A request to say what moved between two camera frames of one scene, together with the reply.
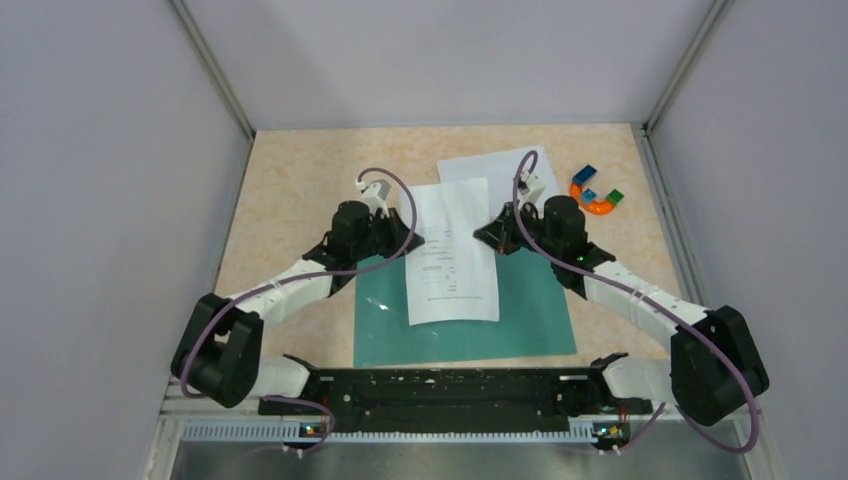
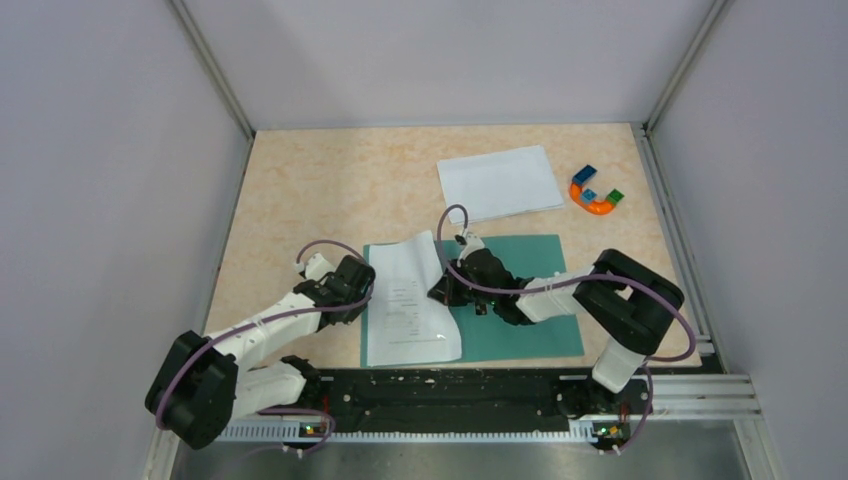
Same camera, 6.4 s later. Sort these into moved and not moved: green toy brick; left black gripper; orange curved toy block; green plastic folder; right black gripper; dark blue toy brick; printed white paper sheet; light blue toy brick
Moved: printed white paper sheet; right black gripper; left black gripper
Not moved: green toy brick; green plastic folder; orange curved toy block; light blue toy brick; dark blue toy brick
